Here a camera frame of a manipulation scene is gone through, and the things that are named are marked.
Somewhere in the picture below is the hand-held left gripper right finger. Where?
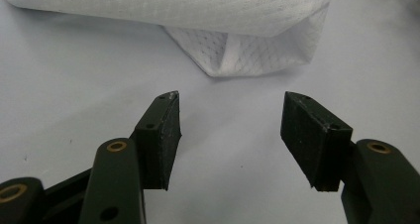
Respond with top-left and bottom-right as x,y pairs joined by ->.
279,91 -> 355,193

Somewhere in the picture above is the white mesh laundry bag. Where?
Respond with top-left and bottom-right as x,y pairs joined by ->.
0,0 -> 335,78

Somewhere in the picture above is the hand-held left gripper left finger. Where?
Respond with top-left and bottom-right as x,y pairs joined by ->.
133,90 -> 182,191

